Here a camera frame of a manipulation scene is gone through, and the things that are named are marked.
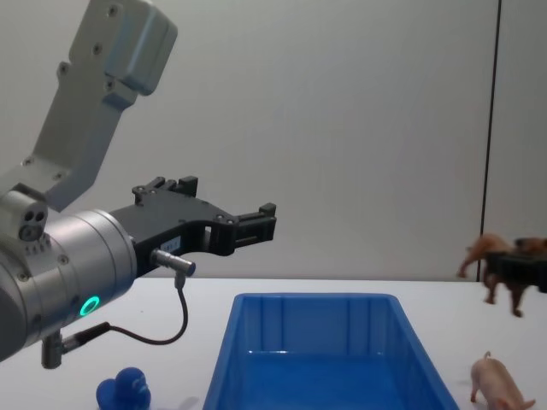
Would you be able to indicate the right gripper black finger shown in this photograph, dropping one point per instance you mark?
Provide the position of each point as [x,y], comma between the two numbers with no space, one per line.
[513,267]

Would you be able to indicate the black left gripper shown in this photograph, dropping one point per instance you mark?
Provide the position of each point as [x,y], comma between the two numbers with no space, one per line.
[179,222]

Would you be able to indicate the brown toy animal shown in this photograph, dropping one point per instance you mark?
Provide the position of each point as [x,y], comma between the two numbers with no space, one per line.
[487,247]

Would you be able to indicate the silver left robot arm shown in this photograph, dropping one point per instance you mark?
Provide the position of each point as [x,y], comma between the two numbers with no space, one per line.
[81,252]

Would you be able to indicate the pink toy pig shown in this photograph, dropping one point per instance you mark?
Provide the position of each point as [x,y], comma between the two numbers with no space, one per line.
[495,380]

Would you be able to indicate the blue toy duck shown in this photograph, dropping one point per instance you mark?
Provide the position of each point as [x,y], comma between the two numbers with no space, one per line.
[128,388]

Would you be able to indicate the blue plastic bin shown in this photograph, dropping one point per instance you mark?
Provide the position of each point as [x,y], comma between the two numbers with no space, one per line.
[320,376]

